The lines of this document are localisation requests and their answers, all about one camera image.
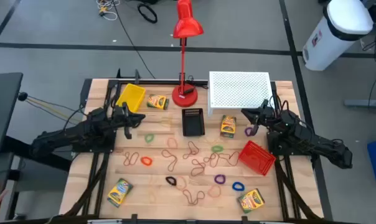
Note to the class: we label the white trash bin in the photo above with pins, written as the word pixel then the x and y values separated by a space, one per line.
pixel 331 37

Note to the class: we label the red desk lamp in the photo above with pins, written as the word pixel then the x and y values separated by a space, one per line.
pixel 185 99

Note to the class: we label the yellow rubber band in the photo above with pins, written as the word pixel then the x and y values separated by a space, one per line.
pixel 169 121
pixel 151 193
pixel 206 140

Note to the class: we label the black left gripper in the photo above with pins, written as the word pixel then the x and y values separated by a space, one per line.
pixel 121 118

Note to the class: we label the red plastic basket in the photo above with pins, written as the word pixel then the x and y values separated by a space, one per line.
pixel 256 158

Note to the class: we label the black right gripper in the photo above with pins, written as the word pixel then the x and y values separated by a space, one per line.
pixel 266 115

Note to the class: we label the black side desk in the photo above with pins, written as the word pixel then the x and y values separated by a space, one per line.
pixel 4 109

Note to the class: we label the white perforated shelf riser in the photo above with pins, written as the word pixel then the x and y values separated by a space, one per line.
pixel 237 90

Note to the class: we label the yellow green crayon box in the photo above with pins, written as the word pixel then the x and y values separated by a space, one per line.
pixel 228 126
pixel 119 193
pixel 157 101
pixel 251 200

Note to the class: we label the black plastic basket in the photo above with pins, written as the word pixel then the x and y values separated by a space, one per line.
pixel 193 124

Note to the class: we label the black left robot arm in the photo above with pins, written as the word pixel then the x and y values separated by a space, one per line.
pixel 82 130

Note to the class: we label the black coil wristband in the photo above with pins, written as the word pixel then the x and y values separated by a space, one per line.
pixel 167 180

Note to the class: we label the orange rubber band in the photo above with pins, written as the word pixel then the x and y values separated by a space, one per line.
pixel 167 142
pixel 208 191
pixel 176 183

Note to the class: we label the grey desk foot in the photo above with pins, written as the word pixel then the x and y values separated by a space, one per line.
pixel 362 103

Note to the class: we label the orange coil wristband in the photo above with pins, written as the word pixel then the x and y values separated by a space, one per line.
pixel 142 160

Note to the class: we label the yellow plastic basket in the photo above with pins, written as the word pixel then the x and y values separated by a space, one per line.
pixel 130 96

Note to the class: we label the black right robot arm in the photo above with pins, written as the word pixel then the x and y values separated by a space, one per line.
pixel 315 140

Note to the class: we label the blue coil wristband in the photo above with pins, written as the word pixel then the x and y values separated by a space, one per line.
pixel 233 186

